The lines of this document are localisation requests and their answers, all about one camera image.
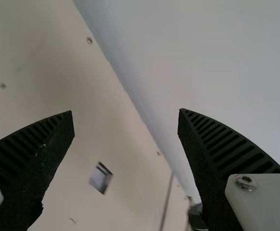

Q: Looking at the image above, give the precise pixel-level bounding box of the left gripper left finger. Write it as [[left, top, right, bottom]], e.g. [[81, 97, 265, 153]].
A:
[[0, 110, 75, 231]]

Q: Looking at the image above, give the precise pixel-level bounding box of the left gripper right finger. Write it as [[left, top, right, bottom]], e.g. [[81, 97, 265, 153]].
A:
[[178, 108, 280, 231]]

